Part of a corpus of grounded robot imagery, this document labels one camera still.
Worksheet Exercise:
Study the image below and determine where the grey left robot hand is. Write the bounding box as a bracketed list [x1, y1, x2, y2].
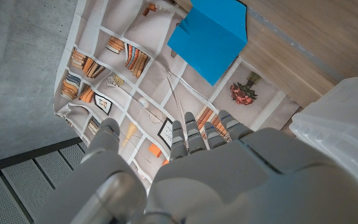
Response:
[34, 110, 358, 224]

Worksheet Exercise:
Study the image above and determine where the blue folded origami paper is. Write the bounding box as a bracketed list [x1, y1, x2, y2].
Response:
[167, 0, 249, 86]

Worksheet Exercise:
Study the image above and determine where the clear plastic storage box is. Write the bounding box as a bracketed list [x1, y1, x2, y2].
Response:
[289, 73, 358, 203]

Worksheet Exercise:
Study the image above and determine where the printed bookshelf backdrop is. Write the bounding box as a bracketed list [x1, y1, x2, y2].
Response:
[53, 0, 301, 184]

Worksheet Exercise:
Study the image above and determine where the dark perforated metal panel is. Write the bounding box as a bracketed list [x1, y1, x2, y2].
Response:
[0, 136, 90, 224]

